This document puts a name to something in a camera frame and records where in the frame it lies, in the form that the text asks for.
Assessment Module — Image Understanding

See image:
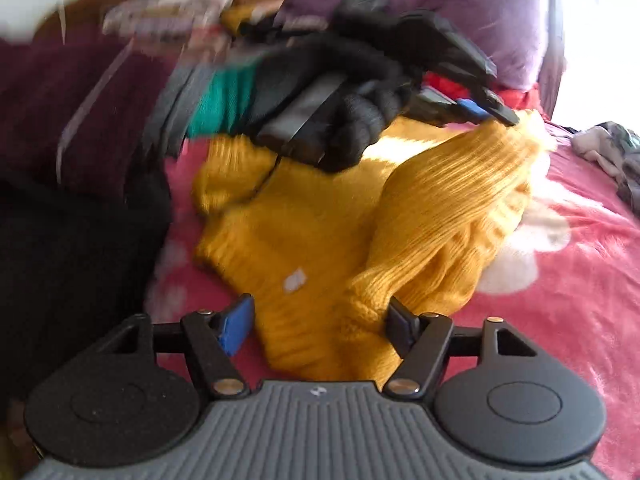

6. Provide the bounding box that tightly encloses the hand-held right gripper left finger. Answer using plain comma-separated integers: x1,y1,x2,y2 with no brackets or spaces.
96,293,257,397

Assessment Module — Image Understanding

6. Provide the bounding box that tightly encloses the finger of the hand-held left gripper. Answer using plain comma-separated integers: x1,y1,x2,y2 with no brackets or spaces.
409,87,491,127
469,74,522,127

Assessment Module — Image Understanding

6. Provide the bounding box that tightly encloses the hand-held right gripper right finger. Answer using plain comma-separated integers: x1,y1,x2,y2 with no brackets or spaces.
381,295,545,397

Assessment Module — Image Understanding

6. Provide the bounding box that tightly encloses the yellow knit sweater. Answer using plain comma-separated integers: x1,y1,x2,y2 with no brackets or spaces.
192,107,557,384

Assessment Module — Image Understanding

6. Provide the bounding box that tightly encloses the person's left hand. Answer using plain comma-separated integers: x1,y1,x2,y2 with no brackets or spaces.
249,39,427,174

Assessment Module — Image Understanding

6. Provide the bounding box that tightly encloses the red cloth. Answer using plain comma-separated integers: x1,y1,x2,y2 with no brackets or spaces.
425,72,544,112

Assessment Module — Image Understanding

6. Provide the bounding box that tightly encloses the purple cloth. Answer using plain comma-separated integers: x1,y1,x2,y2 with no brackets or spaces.
279,0,547,92

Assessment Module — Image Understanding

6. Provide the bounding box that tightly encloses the grey white cloth pile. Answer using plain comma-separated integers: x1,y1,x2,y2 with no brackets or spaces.
570,121,640,207

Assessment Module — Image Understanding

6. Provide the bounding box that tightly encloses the pink printed blanket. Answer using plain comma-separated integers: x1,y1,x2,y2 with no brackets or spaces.
144,105,640,480

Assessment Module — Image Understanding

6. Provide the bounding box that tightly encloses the dark cloth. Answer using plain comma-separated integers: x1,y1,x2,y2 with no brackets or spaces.
0,169,174,411

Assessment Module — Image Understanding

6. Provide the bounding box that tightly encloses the yellow cloth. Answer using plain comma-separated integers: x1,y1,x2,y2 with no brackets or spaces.
220,2,282,37

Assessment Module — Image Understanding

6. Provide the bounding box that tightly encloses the printed packet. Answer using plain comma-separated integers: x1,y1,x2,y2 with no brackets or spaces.
101,0,239,57

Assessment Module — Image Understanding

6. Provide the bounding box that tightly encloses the maroon cloth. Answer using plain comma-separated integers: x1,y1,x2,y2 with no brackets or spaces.
0,25,177,202

